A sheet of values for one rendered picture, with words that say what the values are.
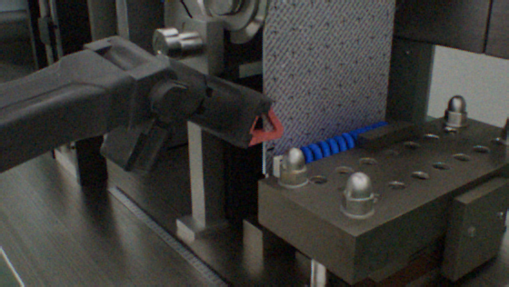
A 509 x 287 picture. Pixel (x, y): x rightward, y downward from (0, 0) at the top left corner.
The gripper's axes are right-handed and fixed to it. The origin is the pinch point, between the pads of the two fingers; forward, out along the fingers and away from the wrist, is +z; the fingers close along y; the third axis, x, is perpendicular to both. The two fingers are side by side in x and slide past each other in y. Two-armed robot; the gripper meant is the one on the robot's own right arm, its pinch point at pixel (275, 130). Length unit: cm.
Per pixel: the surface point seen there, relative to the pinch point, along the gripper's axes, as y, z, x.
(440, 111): -149, 275, 51
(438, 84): -152, 267, 66
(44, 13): -43.4, -17.8, 2.2
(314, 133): 0.2, 6.8, 1.6
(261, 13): 0.1, -9.9, 12.0
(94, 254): -12.3, -10.1, -25.4
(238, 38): -4.5, -8.0, 8.8
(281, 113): 0.3, -0.5, 2.3
